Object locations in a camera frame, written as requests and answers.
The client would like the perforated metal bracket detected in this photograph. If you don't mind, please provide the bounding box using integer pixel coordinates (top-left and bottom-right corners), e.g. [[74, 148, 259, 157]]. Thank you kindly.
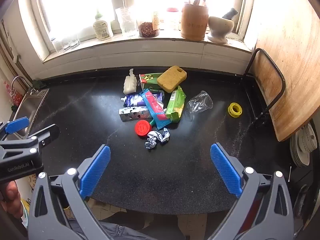
[[119, 106, 153, 122]]

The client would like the wooden utensil holder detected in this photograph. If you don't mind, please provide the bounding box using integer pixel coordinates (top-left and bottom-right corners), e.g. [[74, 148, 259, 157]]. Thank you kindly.
[[180, 2, 209, 41]]

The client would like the white stone mortar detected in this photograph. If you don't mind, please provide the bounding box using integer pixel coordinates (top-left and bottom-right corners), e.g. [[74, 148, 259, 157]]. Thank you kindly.
[[207, 16, 235, 44]]

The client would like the large round wooden board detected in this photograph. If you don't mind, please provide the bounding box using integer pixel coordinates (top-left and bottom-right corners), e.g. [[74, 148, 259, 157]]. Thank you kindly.
[[244, 0, 320, 142]]

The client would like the green wipes packet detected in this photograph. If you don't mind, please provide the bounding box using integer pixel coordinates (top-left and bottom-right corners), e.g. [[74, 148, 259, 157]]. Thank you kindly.
[[165, 85, 187, 123]]

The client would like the yellow tape roll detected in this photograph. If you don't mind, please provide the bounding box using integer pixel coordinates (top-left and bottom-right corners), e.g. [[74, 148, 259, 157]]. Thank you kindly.
[[228, 102, 243, 118]]

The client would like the steel sink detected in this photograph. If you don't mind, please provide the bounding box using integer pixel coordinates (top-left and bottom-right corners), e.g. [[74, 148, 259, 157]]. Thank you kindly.
[[11, 88, 50, 140]]

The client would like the small drinking glass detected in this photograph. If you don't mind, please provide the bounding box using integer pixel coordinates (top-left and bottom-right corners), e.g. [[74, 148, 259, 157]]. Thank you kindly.
[[67, 34, 81, 49], [51, 37, 68, 53]]

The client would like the purple tube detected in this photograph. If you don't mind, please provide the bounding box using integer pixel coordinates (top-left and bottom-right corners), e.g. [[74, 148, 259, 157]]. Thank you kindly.
[[121, 92, 164, 108]]

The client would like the chrome faucet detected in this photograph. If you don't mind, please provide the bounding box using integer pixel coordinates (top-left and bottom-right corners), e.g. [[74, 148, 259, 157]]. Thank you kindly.
[[11, 76, 38, 95]]

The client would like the person's left hand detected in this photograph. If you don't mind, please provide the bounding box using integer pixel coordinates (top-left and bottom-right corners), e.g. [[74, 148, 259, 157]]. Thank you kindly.
[[0, 180, 24, 219]]

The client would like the green juice carton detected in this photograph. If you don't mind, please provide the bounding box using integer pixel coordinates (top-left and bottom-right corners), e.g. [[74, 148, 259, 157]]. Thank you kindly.
[[139, 72, 164, 90]]

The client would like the red lidded jar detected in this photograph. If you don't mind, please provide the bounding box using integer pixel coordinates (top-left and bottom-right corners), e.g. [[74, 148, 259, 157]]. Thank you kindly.
[[164, 7, 182, 30]]

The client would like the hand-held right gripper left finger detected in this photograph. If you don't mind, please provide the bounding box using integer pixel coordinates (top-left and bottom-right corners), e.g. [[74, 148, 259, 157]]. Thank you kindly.
[[28, 144, 118, 240]]

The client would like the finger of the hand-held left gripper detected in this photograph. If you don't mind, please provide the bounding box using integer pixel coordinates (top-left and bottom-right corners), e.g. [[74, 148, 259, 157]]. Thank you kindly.
[[0, 117, 30, 140], [0, 124, 60, 160]]

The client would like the clear plastic cup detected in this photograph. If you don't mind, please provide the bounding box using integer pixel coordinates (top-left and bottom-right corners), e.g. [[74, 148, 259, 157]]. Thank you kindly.
[[185, 90, 213, 120]]

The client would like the dark pestle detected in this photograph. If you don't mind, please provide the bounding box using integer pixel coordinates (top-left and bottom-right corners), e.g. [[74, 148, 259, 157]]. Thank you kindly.
[[221, 7, 239, 20]]

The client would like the silver foil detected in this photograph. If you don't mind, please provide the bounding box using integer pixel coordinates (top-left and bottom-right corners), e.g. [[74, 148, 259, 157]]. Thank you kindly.
[[145, 128, 171, 150]]

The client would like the white plastic bottle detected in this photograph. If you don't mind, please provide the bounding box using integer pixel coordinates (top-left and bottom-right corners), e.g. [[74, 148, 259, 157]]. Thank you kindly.
[[122, 68, 138, 95]]

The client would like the clear glass jar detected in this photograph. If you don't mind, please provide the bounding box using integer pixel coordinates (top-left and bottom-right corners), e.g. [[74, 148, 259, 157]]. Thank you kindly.
[[115, 6, 137, 38]]

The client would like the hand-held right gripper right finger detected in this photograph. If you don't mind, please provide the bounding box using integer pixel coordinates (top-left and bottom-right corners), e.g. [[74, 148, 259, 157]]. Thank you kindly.
[[207, 142, 294, 240]]

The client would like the green and white marker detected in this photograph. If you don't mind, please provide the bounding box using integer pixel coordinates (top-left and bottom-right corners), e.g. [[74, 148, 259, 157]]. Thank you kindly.
[[149, 108, 167, 131]]

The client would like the stack of white plates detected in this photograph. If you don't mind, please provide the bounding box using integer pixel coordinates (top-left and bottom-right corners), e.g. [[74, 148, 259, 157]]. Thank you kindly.
[[290, 124, 318, 168]]

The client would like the white dish soap bottle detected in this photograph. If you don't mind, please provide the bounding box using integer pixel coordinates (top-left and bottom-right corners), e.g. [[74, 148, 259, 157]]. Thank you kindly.
[[93, 10, 114, 41]]

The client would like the red plastic lid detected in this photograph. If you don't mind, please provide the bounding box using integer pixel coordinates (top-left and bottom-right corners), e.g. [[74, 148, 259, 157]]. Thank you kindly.
[[134, 120, 152, 139]]

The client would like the red patterned packet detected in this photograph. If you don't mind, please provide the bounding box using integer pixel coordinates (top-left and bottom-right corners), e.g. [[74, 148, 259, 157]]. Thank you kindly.
[[4, 80, 23, 108]]

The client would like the jar of red spice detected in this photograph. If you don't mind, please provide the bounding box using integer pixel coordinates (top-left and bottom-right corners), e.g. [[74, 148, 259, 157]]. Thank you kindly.
[[136, 10, 161, 38]]

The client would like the yellow sponge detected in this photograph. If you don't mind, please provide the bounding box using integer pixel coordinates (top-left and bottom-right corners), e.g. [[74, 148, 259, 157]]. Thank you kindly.
[[157, 65, 187, 92]]

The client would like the blue and pink wrapper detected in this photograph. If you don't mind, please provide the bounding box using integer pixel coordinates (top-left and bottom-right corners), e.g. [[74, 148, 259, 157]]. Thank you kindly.
[[141, 88, 170, 128]]

